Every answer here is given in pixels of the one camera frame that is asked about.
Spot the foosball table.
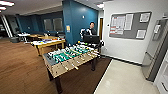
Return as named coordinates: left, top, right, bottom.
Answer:
left=42, top=43, right=101, bottom=94

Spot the ceiling light panel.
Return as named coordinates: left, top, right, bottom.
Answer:
left=0, top=6, right=7, bottom=11
left=96, top=2, right=105, bottom=10
left=0, top=0, right=16, bottom=7

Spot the yellow air hockey table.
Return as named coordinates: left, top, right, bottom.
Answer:
left=31, top=37, right=67, bottom=57

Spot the white paper sheet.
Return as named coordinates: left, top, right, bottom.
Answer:
left=139, top=12, right=151, bottom=24
left=152, top=23, right=162, bottom=35
left=124, top=13, right=135, bottom=31
left=135, top=29, right=147, bottom=40

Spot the grey ottoman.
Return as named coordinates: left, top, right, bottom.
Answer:
left=9, top=36, right=21, bottom=44

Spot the interior window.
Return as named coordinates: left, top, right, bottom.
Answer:
left=43, top=18, right=54, bottom=32
left=53, top=17, right=64, bottom=33

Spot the small white table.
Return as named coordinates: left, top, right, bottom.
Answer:
left=16, top=32, right=31, bottom=44

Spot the brown wooden door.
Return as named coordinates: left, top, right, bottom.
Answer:
left=97, top=18, right=105, bottom=41

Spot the wooden table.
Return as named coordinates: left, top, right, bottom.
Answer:
left=27, top=33, right=52, bottom=40

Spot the red white poster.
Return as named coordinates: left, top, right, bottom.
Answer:
left=110, top=14, right=126, bottom=36

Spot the person in dark top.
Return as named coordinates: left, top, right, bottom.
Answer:
left=80, top=21, right=98, bottom=36

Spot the black monitor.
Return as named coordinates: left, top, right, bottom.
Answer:
left=83, top=34, right=101, bottom=44

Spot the yellow wall notice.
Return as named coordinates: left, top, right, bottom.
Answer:
left=65, top=24, right=72, bottom=34

